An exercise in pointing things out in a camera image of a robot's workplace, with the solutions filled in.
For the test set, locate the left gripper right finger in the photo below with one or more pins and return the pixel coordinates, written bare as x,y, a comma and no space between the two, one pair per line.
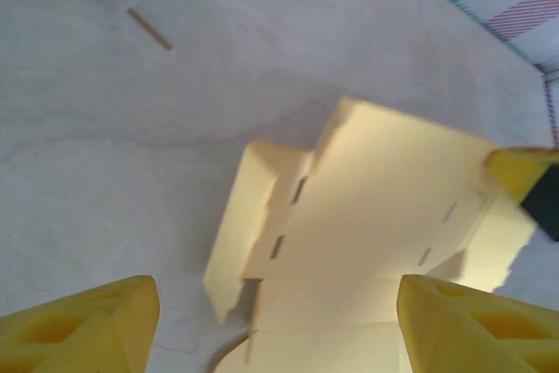
471,333

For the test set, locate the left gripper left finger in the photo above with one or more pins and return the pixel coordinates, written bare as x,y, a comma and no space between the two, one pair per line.
87,333

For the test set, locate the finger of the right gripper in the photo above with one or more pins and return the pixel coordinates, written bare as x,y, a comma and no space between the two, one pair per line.
533,176

